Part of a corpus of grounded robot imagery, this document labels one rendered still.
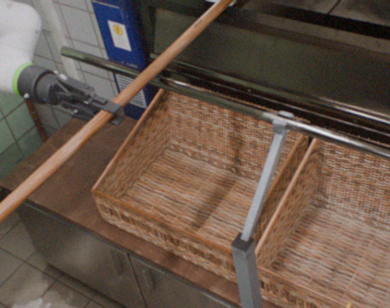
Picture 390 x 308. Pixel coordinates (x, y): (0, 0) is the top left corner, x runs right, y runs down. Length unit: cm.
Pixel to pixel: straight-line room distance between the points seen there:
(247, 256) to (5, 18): 84
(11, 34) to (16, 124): 141
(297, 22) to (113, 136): 95
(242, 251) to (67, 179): 99
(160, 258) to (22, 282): 100
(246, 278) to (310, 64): 66
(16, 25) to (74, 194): 77
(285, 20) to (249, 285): 73
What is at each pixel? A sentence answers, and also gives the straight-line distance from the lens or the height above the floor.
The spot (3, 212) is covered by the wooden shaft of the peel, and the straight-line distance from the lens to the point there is 132.
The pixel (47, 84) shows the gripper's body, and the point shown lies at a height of 125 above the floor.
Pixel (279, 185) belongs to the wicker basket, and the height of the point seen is 76.
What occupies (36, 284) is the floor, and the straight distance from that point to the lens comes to 277.
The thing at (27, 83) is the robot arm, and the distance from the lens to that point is 159.
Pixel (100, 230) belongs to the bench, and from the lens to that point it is 206.
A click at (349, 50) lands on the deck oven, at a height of 112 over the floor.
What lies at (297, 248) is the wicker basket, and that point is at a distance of 190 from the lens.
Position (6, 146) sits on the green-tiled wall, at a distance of 302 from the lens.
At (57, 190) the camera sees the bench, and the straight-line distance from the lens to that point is 224.
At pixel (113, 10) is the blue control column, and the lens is 213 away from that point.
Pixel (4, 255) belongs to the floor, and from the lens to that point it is 293.
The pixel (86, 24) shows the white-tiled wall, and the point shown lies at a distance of 233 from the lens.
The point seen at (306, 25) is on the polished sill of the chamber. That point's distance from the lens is 173.
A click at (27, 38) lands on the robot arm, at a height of 130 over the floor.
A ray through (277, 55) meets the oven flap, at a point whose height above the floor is 104.
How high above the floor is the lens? 211
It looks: 44 degrees down
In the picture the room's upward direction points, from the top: 11 degrees counter-clockwise
